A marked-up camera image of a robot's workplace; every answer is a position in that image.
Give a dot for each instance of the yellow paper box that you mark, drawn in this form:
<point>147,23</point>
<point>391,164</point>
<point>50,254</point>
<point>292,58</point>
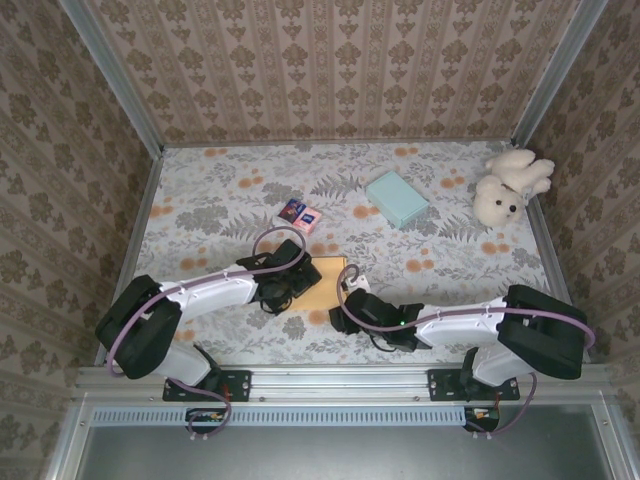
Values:
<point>325,285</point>

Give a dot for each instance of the teal paper box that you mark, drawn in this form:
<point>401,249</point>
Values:
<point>397,197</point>

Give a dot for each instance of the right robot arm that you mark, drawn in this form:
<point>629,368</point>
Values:
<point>545,340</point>

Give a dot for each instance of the pink tissue pack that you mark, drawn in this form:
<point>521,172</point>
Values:
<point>307,221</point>

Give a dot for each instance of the dark blue tissue pack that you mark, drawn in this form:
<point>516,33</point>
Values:
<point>291,210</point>

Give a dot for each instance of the floral table mat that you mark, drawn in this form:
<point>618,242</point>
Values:
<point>350,165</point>

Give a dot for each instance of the grey metal sheet panel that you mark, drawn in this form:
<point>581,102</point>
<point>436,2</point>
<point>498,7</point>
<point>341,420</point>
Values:
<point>340,455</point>

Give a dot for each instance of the black right controller board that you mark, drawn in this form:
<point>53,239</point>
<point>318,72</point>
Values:
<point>482,417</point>

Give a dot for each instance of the black controller board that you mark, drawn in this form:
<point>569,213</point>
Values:
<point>205,417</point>
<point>482,417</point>

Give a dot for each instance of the black left controller board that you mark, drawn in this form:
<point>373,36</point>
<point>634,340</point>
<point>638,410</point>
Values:
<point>205,417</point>

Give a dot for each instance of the white plush dog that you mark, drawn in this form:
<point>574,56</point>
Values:
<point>500,200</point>

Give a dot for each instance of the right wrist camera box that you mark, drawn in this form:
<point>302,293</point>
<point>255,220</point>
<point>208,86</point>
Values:
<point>359,284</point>

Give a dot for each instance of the aluminium mounting rail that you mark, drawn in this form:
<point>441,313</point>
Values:
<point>340,382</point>

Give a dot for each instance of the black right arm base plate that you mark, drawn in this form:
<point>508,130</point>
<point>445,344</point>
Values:
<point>437,385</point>

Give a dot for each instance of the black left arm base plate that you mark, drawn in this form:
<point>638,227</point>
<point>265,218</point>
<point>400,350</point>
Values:
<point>240,385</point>

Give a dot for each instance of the aluminium back rail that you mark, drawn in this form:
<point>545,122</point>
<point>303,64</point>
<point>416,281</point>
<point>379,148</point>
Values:
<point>350,142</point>

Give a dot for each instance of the aluminium right side rail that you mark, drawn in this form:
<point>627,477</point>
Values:
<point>547,245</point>

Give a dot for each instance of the aluminium left frame post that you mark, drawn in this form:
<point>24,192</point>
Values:
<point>100,55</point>

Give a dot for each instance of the aluminium frame post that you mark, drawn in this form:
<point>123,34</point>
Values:
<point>100,55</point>
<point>560,65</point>

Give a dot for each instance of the aluminium right frame post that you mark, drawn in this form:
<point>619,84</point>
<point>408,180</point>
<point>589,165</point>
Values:
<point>560,65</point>

